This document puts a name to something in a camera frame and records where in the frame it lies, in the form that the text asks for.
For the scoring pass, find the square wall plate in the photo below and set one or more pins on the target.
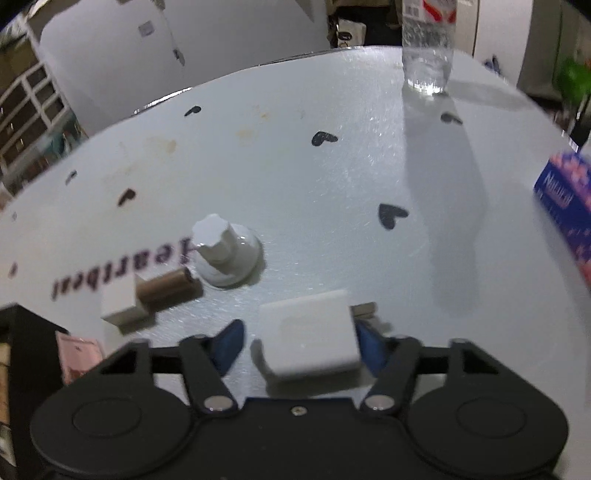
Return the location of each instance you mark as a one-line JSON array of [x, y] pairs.
[[147, 28]]

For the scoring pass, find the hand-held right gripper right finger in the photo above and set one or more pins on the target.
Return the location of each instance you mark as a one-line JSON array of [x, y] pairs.
[[369, 344]]

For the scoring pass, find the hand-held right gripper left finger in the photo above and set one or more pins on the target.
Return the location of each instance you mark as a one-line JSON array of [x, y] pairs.
[[228, 346]]

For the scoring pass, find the white block with brown cylinder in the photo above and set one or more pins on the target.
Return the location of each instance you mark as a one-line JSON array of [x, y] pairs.
[[138, 295]]

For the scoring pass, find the purple tissue box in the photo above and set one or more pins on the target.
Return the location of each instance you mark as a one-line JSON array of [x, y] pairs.
[[568, 203]]

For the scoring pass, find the patterned low cabinet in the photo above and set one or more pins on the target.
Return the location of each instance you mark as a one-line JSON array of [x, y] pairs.
[[64, 136]]

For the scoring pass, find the green bag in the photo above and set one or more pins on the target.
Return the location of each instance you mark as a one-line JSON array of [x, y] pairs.
[[575, 76]]

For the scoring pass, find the white faceted knob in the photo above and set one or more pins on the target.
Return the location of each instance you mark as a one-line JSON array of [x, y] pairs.
[[224, 251]]

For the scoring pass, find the chair with clothes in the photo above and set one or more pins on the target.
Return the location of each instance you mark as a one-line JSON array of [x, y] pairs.
[[364, 25]]

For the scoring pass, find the black box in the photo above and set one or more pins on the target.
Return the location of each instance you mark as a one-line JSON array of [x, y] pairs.
[[32, 392]]

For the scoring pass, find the white drawer unit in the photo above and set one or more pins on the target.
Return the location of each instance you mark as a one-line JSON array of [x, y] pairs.
[[27, 106]]

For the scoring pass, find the white plug charger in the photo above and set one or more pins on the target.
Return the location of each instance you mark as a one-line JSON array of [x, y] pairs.
[[309, 334]]

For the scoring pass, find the pink small figure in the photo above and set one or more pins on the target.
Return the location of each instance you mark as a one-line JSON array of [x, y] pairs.
[[78, 357]]

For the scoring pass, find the clear water bottle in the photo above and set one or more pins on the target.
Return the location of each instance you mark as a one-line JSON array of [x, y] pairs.
[[427, 50]]

